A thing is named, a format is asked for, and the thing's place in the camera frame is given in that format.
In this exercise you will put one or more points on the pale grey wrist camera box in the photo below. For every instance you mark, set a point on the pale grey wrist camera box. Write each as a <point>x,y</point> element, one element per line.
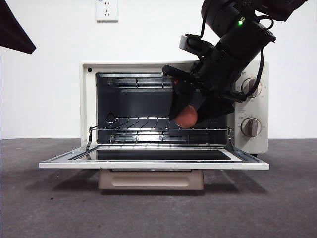
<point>182,43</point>

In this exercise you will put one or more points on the cream Toshiba toaster oven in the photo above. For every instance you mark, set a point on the cream Toshiba toaster oven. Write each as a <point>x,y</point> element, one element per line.
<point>86,99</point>

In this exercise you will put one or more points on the beige oven control knob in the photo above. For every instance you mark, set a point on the beige oven control knob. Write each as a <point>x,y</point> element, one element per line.
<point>250,127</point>
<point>247,85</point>

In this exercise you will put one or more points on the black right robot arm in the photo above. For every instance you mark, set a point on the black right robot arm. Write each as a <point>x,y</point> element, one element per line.
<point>247,42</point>

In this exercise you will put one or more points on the brown egg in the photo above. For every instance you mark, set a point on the brown egg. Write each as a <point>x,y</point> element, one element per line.
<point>187,117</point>

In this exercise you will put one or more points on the glass window oven door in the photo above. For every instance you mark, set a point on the glass window oven door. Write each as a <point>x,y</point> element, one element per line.
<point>148,164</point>

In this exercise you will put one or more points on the white wall socket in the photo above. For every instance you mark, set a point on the white wall socket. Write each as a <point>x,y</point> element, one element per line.
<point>106,16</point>

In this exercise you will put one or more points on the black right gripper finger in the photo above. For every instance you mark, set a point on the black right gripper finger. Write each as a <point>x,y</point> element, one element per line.
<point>215,107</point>
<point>179,99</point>

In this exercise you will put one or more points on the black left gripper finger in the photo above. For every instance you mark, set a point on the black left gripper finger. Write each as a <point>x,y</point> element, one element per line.
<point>12,29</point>

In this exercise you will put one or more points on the oven heating element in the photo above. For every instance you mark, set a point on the oven heating element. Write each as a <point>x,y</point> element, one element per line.
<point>148,136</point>
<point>136,83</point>

